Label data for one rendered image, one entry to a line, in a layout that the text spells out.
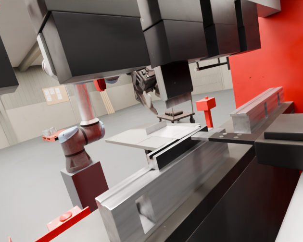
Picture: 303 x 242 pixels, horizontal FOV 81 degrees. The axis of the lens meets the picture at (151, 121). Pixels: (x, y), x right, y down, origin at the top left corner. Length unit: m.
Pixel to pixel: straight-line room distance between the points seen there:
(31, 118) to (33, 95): 1.18
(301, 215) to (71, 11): 0.35
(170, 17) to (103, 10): 0.15
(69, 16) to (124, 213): 0.30
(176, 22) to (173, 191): 0.35
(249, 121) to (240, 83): 0.58
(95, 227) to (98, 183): 0.72
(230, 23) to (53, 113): 10.49
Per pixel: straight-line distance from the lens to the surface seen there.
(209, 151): 0.49
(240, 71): 1.28
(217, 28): 0.56
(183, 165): 0.41
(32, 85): 10.80
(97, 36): 0.29
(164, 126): 0.57
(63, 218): 0.69
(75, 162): 1.12
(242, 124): 0.74
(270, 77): 1.23
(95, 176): 1.15
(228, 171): 0.53
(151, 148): 0.43
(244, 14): 0.75
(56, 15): 0.28
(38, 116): 10.64
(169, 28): 0.40
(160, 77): 0.40
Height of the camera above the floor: 1.14
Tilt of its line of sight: 11 degrees down
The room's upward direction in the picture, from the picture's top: 14 degrees counter-clockwise
